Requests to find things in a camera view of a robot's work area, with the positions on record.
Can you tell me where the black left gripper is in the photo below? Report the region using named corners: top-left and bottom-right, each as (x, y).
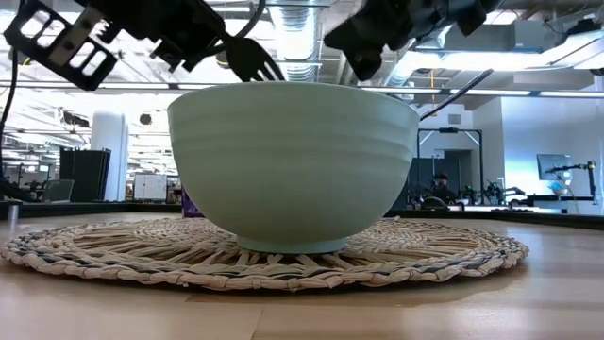
top-left (3, 0), bottom-right (228, 92)

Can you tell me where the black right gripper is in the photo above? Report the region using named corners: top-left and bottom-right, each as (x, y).
top-left (323, 0), bottom-right (502, 82)

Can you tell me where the dark metal fork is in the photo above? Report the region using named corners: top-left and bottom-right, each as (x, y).
top-left (220, 35), bottom-right (287, 84)

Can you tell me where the white round pillar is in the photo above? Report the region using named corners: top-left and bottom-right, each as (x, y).
top-left (90, 110), bottom-right (129, 203)

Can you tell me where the white whiteboard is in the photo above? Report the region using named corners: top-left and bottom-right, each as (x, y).
top-left (132, 172), bottom-right (169, 202)

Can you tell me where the pale green ceramic bowl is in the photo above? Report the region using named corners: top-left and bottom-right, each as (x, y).
top-left (167, 80), bottom-right (421, 255)

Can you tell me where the black cabinet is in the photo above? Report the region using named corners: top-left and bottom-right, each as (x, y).
top-left (59, 147), bottom-right (112, 203)

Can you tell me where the person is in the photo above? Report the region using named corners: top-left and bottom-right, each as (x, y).
top-left (427, 172), bottom-right (459, 208)

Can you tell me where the purple plastic cup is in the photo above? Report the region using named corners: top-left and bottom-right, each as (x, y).
top-left (180, 186), bottom-right (205, 219)

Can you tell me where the grey office chair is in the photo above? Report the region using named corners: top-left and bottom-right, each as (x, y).
top-left (42, 178), bottom-right (76, 204)

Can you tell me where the grey desktop monitor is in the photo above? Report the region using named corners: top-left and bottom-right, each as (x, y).
top-left (536, 153), bottom-right (573, 183)

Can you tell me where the round woven straw placemat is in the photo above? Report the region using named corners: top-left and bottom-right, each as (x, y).
top-left (0, 215), bottom-right (530, 292)

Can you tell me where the black camera cable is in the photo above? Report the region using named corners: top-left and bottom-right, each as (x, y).
top-left (207, 0), bottom-right (268, 56)

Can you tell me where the silver ventilation duct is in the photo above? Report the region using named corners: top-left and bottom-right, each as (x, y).
top-left (271, 4), bottom-right (325, 82)

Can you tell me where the metal utensil handle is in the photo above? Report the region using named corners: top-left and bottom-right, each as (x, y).
top-left (419, 68), bottom-right (495, 122)

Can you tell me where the black metal rig frame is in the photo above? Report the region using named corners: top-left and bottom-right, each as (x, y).
top-left (417, 127), bottom-right (485, 207)

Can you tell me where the black aluminium table frame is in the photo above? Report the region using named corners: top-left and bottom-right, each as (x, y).
top-left (0, 200), bottom-right (604, 231)

